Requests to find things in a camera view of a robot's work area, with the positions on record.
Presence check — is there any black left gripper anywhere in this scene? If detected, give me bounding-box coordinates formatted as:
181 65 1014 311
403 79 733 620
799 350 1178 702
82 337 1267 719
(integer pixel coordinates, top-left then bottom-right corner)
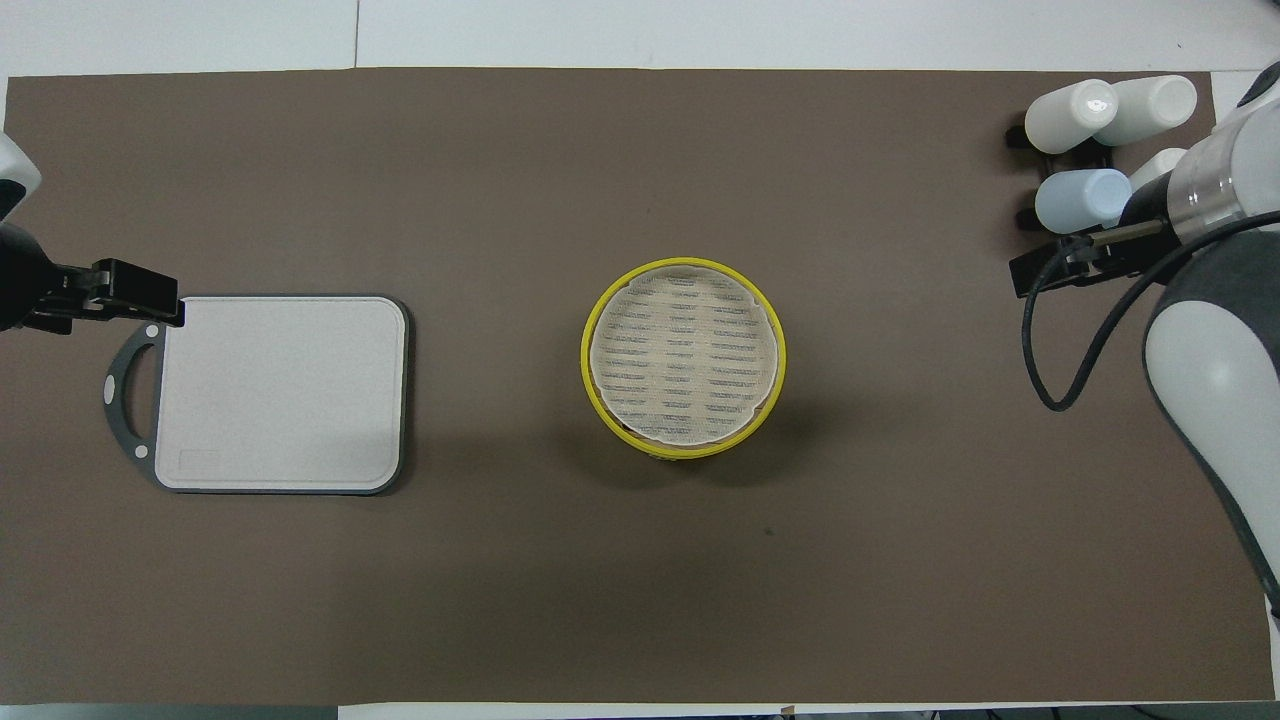
0 222 187 337

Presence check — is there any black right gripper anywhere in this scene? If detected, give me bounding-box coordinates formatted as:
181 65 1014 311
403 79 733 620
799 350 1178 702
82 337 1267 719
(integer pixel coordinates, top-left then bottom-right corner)
1008 172 1179 300

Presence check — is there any yellow steamer tier with liner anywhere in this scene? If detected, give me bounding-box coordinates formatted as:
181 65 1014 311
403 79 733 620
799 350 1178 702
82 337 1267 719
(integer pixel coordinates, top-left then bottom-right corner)
580 257 788 461

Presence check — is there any white steamer liner cloth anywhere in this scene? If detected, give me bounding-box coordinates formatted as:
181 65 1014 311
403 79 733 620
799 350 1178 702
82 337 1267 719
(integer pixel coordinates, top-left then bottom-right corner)
590 265 779 448

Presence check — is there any yellow steamer base tier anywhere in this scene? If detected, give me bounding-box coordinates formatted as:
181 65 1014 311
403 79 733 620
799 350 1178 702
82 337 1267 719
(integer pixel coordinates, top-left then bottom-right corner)
625 440 746 464

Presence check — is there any light blue cup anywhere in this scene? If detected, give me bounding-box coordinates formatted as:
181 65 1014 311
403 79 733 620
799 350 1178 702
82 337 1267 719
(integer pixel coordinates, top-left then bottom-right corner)
1034 168 1134 236

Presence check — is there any white cup with blue rim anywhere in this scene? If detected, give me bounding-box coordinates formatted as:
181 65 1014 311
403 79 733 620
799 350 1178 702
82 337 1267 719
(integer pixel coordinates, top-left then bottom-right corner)
1127 147 1191 201
1093 75 1199 148

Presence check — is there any black cup rack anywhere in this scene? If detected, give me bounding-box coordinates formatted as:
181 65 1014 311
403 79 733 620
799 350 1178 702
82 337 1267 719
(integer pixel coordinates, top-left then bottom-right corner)
1005 122 1116 233

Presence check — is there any plain white cup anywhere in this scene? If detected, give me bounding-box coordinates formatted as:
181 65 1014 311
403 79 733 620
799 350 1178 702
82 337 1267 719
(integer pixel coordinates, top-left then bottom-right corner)
1024 79 1120 156

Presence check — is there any white cutting board grey rim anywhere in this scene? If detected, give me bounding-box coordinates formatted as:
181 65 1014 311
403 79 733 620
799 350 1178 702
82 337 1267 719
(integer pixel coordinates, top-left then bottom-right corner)
102 293 414 497

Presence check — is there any brown paper table mat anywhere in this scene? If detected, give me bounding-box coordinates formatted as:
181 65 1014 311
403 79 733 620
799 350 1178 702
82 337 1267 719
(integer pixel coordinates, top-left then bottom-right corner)
0 67 1251 706

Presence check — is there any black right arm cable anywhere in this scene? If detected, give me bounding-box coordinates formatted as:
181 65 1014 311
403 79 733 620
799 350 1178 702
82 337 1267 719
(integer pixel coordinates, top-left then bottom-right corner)
1020 210 1280 413

